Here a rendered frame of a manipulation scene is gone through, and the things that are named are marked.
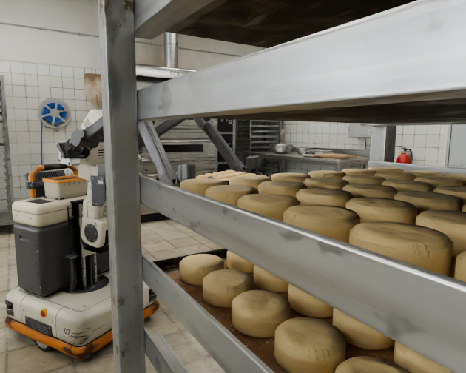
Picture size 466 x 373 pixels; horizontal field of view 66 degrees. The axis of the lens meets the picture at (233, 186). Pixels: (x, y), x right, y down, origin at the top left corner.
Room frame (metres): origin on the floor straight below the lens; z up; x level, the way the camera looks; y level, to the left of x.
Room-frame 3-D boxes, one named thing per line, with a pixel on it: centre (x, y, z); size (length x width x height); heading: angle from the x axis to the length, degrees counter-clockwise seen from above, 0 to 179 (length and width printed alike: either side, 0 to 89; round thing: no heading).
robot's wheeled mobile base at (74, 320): (2.08, 0.91, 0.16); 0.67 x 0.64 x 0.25; 62
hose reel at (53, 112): (4.96, 2.45, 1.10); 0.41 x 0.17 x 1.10; 121
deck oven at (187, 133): (5.32, 0.81, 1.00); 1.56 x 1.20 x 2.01; 121
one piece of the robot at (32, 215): (2.12, 0.99, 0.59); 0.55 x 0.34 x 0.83; 152
